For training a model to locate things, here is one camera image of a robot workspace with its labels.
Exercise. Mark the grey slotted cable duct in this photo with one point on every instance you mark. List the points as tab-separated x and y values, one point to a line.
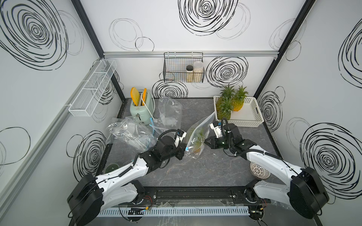
176	211

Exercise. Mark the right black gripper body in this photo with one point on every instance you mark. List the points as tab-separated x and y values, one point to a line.
217	143

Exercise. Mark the mint green toaster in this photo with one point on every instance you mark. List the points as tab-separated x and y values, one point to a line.
146	112

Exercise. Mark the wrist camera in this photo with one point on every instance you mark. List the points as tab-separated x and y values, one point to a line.
179	137
216	127

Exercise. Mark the clear zip-top bag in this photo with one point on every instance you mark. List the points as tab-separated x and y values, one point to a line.
204	123
170	113
133	132

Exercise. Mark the cream perforated plastic basket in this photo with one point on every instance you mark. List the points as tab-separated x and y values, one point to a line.
249	116

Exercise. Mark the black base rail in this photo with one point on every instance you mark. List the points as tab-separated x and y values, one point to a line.
234	194

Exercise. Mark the left yellow toast slice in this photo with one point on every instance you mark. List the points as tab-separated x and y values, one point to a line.
135	96

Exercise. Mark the white round sink strainer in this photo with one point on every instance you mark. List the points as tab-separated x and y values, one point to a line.
258	171

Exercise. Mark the green ceramic cup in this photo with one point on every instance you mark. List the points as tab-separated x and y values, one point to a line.
111	168

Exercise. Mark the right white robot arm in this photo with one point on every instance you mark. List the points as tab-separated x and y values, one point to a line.
302	188

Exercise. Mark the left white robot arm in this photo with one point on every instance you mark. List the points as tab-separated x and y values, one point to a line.
94	194

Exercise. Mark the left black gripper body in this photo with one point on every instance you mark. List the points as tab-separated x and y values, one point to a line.
177	153

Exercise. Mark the right yellow toast slice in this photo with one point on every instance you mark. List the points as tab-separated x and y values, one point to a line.
144	97

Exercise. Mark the dark-lid spice jar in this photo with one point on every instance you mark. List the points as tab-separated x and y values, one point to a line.
189	72

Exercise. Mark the white mesh wall shelf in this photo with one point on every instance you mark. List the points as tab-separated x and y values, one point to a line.
95	85

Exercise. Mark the white-lid spice jar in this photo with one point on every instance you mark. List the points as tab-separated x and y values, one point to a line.
198	71

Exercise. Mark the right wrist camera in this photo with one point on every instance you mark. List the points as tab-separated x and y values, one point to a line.
216	127

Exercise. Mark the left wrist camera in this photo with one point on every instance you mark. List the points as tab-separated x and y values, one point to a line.
179	137

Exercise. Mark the black wire wall basket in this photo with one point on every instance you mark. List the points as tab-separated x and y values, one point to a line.
175	65

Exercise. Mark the yellow toast slice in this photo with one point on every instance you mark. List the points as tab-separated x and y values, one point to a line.
144	97
135	96

